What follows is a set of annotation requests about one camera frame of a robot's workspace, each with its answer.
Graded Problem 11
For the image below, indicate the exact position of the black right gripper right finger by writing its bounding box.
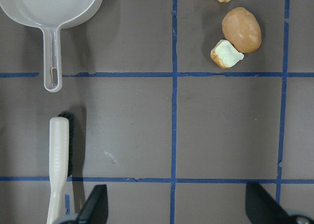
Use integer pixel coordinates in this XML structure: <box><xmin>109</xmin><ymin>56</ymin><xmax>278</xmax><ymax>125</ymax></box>
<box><xmin>245</xmin><ymin>182</ymin><xmax>294</xmax><ymax>224</ymax></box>

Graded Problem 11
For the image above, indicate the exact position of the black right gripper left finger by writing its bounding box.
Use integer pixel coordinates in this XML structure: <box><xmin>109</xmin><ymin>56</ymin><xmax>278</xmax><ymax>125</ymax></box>
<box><xmin>76</xmin><ymin>185</ymin><xmax>108</xmax><ymax>224</ymax></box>

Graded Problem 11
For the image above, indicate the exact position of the bread piece with crust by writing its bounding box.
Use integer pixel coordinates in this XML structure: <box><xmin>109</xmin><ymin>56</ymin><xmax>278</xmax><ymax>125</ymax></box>
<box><xmin>210</xmin><ymin>39</ymin><xmax>244</xmax><ymax>69</ymax></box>

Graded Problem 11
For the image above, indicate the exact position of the brown potato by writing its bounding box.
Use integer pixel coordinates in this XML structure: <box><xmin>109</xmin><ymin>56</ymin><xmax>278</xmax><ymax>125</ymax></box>
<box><xmin>222</xmin><ymin>7</ymin><xmax>262</xmax><ymax>53</ymax></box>

